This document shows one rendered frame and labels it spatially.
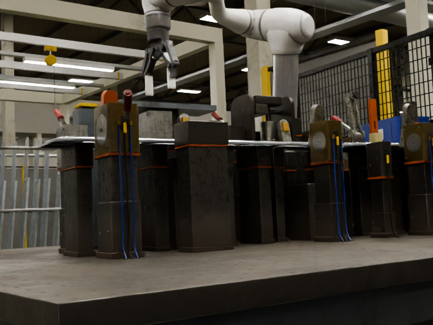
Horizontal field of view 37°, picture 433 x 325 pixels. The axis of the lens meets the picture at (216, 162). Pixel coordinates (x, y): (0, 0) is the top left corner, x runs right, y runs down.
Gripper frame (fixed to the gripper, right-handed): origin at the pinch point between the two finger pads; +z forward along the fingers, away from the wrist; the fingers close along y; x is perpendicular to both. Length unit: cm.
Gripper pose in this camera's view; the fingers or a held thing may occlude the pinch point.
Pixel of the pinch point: (160, 89)
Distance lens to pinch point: 222.3
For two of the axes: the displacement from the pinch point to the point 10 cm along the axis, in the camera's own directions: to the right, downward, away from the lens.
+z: 0.4, 10.0, -0.8
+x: -7.8, -0.2, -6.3
